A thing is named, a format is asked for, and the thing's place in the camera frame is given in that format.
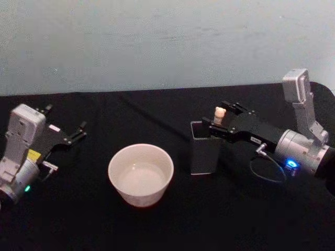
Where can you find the black rectangular holder cup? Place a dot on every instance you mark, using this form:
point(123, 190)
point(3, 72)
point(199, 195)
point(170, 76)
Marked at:
point(204, 157)

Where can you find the black table cloth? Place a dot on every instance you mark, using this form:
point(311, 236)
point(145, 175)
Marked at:
point(167, 225)

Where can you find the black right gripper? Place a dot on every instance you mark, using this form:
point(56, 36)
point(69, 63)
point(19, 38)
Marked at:
point(256, 128)

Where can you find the white ceramic bowl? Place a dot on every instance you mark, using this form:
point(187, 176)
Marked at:
point(141, 177)

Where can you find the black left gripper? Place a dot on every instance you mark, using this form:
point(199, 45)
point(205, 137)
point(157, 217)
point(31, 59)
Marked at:
point(53, 136)

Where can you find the small cream bear figure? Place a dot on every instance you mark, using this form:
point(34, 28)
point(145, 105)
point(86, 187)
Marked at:
point(219, 115)

